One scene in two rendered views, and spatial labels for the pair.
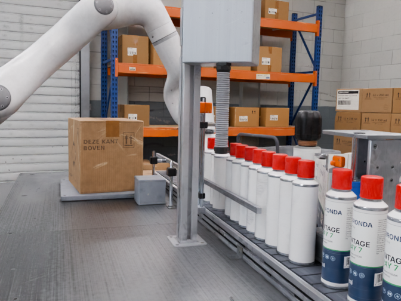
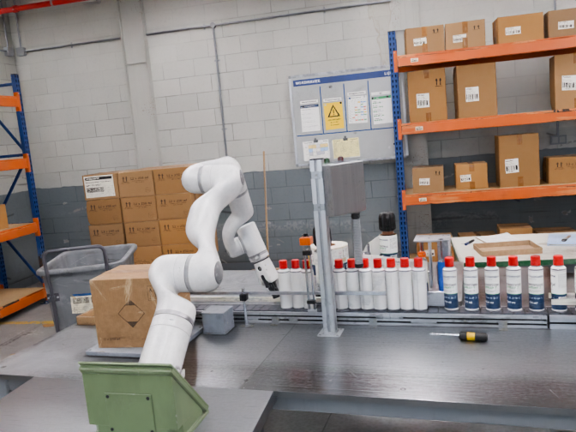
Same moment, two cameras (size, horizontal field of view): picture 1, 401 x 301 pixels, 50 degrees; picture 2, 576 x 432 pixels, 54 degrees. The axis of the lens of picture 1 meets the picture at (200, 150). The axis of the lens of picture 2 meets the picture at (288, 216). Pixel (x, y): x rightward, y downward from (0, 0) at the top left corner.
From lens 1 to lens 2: 1.82 m
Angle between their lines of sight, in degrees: 53
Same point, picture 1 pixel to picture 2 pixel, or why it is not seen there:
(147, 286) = (393, 350)
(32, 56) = (210, 230)
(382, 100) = (142, 183)
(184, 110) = (327, 246)
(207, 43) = (345, 202)
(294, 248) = (423, 303)
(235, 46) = (358, 201)
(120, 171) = not seen: hidden behind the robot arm
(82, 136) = not seen: hidden behind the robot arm
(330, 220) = (452, 281)
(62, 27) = (216, 200)
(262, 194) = (381, 284)
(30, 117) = not seen: outside the picture
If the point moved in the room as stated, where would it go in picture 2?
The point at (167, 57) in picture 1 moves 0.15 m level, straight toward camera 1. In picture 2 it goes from (245, 205) to (277, 205)
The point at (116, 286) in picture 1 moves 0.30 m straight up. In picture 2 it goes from (387, 357) to (381, 269)
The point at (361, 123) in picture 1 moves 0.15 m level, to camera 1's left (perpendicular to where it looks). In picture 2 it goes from (122, 209) to (109, 212)
